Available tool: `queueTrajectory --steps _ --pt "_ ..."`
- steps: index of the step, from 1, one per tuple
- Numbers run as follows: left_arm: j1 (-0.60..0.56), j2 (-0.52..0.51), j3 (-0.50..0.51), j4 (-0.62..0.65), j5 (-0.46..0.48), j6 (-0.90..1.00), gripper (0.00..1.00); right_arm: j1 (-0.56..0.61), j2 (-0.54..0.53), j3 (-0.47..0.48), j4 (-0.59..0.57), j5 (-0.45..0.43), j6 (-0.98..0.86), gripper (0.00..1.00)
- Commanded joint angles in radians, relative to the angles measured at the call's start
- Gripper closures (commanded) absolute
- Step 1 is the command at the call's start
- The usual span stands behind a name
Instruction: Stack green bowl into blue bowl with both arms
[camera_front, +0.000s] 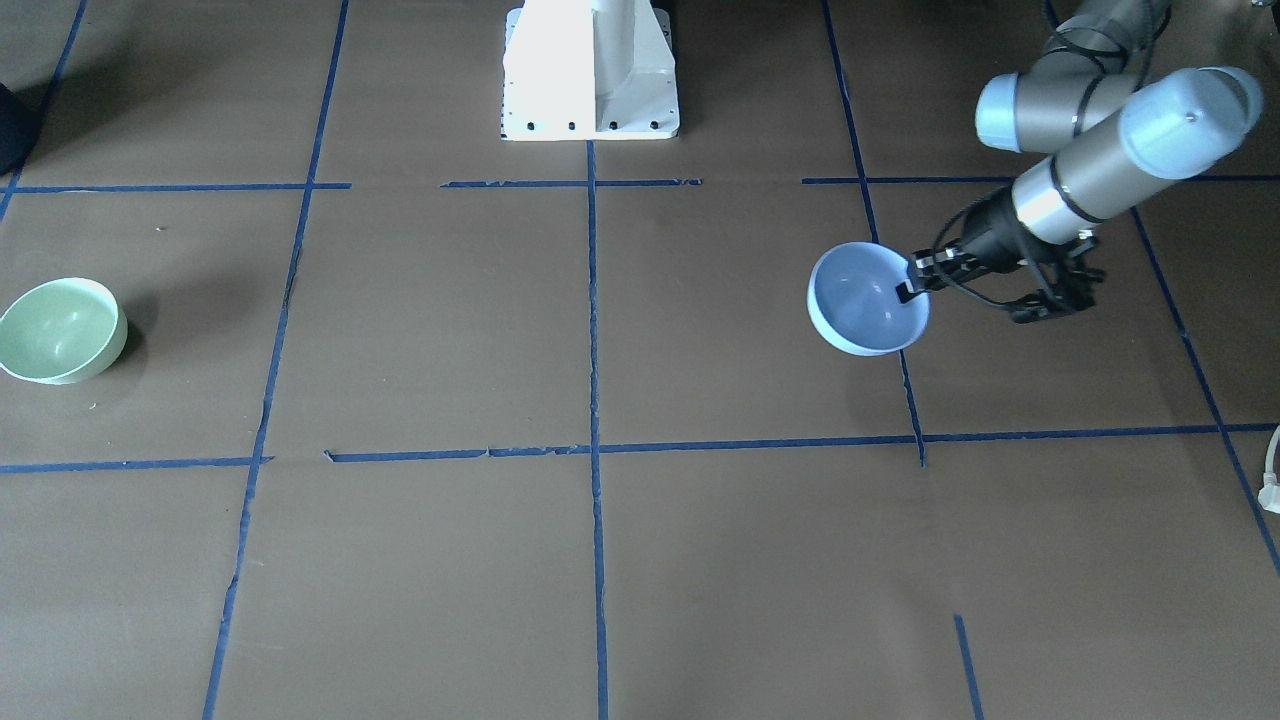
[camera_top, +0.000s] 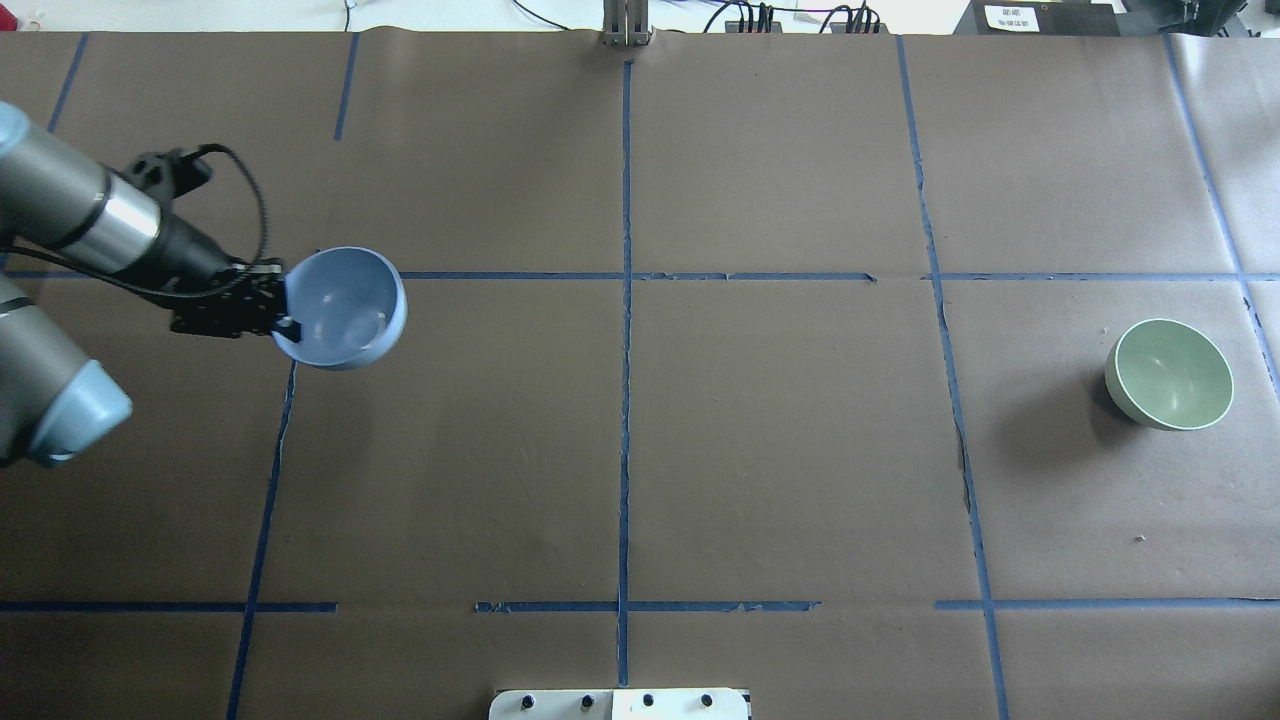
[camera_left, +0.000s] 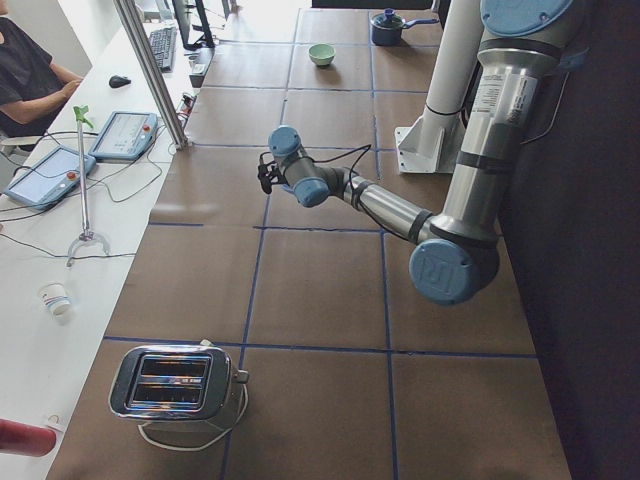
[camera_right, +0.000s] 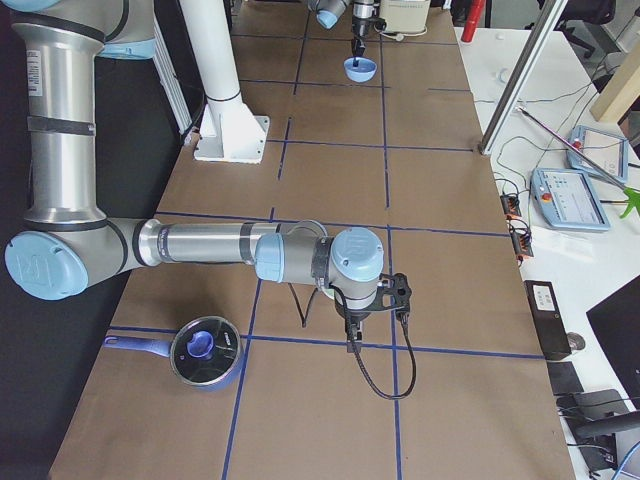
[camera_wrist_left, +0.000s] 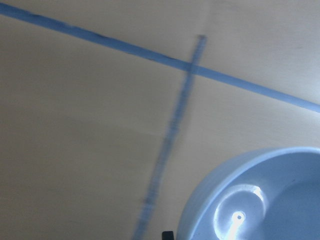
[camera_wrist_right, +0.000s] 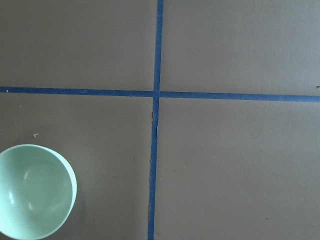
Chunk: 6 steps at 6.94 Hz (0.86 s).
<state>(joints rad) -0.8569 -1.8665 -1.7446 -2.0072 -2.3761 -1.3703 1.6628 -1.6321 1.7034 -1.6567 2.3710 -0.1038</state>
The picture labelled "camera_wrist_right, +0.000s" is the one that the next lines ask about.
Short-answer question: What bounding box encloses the green bowl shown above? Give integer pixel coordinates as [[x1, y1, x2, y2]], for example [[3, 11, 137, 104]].
[[0, 144, 77, 240]]

